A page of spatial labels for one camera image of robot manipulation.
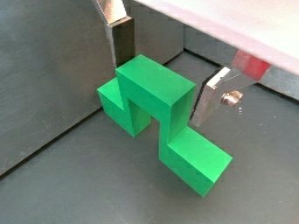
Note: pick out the green stepped bridge block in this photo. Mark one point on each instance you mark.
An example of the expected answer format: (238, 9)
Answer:
(146, 92)

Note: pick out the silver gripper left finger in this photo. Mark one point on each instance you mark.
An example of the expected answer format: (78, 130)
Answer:
(118, 29)

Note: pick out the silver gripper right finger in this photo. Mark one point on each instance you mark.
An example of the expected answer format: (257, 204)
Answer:
(220, 88)

